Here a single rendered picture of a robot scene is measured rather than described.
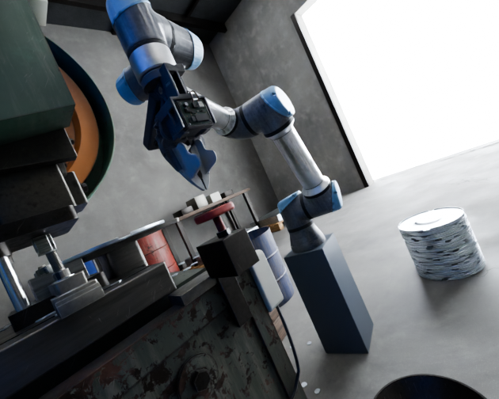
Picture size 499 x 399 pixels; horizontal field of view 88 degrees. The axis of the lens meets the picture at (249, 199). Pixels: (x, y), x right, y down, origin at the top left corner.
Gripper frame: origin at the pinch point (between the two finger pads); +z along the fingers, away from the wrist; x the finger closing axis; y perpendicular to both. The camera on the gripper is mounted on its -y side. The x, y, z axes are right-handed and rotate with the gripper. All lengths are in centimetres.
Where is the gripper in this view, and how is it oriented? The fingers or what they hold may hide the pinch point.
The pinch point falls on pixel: (200, 184)
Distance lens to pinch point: 49.6
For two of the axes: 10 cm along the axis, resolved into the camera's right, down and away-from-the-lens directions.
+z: 4.1, 9.1, 0.2
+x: 6.6, -3.1, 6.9
